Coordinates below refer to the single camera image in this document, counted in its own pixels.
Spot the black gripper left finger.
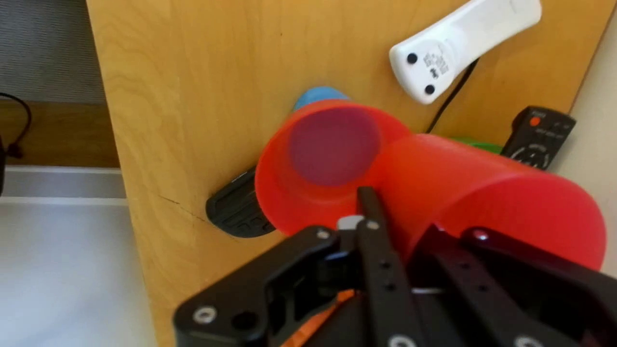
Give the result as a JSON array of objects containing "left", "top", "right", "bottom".
[{"left": 172, "top": 188, "right": 429, "bottom": 347}]

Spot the thin black cable loop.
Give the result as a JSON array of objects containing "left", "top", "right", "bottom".
[{"left": 0, "top": 91, "right": 35, "bottom": 162}]

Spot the blue plastic cup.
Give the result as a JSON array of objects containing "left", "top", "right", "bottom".
[{"left": 292, "top": 85, "right": 354, "bottom": 116}]

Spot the black rounded object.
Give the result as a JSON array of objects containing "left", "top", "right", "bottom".
[{"left": 205, "top": 168, "right": 278, "bottom": 240}]

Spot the white handheld device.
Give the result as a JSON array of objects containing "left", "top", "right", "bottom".
[{"left": 388, "top": 0, "right": 544, "bottom": 107}]

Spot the orange gripper wire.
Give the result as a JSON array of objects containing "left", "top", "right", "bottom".
[{"left": 280, "top": 288, "right": 357, "bottom": 347}]

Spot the light wooden table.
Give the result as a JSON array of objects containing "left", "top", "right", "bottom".
[{"left": 86, "top": 0, "right": 617, "bottom": 347}]

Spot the black remote control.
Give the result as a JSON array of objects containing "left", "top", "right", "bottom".
[{"left": 500, "top": 105, "right": 579, "bottom": 172}]

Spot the red plastic cup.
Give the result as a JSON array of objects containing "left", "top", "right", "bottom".
[{"left": 373, "top": 134, "right": 608, "bottom": 272}]

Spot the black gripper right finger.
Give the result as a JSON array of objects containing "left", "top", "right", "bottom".
[{"left": 410, "top": 224, "right": 617, "bottom": 347}]

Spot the green plastic bowl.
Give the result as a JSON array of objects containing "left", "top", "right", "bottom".
[{"left": 442, "top": 135, "right": 506, "bottom": 155}]

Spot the black power cable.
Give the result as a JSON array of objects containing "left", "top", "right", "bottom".
[{"left": 425, "top": 58, "right": 481, "bottom": 135}]

